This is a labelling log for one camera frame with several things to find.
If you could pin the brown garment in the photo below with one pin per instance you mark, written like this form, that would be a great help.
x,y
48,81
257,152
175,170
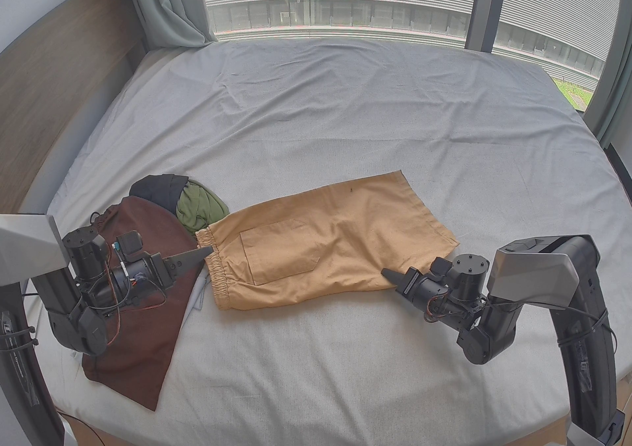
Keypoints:
x,y
138,350

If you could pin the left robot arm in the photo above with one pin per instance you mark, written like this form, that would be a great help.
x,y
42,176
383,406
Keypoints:
x,y
29,251

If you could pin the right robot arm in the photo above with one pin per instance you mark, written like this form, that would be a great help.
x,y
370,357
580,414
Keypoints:
x,y
538,266

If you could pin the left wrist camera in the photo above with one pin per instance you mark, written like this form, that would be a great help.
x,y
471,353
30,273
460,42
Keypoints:
x,y
131,244

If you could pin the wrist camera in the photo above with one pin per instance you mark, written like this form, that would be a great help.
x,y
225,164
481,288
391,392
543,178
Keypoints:
x,y
131,244
439,266

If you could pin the tan shorts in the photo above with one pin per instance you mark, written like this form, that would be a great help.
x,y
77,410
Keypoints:
x,y
335,236

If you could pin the green garment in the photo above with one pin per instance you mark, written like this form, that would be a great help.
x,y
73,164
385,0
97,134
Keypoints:
x,y
202,209

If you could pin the black garment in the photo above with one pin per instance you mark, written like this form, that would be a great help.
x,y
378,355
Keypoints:
x,y
155,192

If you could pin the bed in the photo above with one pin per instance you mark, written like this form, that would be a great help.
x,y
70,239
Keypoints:
x,y
395,103

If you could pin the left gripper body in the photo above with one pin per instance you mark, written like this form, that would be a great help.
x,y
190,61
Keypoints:
x,y
140,276

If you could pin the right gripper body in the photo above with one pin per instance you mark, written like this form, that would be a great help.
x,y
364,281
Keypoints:
x,y
422,288

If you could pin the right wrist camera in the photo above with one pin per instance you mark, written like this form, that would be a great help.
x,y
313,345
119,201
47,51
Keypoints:
x,y
439,266

